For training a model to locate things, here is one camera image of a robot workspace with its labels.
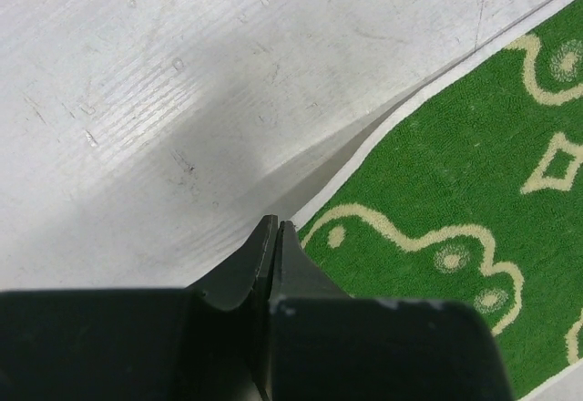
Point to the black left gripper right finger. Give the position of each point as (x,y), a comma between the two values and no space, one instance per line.
(321,344)

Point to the green and yellow patterned towel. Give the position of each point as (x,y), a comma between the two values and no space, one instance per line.
(472,191)

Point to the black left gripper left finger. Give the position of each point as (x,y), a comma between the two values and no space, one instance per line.
(204,341)

